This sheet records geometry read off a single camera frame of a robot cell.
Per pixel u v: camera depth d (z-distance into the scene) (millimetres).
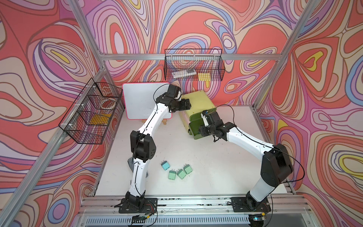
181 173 824
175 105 751
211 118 679
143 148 559
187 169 855
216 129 658
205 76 910
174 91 720
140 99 1040
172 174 825
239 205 725
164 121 1080
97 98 753
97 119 719
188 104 823
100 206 751
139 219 710
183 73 886
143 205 717
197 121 908
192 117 868
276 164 446
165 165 863
